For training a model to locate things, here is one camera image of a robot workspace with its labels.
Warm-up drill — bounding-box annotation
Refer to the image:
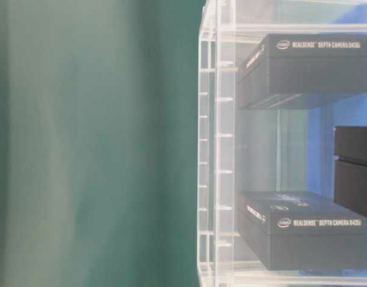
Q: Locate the black realsense box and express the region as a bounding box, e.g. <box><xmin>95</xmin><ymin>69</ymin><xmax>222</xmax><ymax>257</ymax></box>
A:
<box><xmin>236</xmin><ymin>33</ymin><xmax>367</xmax><ymax>110</ymax></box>
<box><xmin>236</xmin><ymin>191</ymin><xmax>367</xmax><ymax>271</ymax></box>
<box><xmin>333</xmin><ymin>126</ymin><xmax>367</xmax><ymax>218</ymax></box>

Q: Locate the clear acrylic shelf case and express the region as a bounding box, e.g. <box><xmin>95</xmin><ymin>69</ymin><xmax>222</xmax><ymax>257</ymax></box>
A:
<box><xmin>196</xmin><ymin>1</ymin><xmax>367</xmax><ymax>286</ymax></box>

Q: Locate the blue cloth behind case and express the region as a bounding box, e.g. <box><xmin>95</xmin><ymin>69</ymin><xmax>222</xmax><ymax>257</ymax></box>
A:
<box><xmin>299</xmin><ymin>3</ymin><xmax>367</xmax><ymax>277</ymax></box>

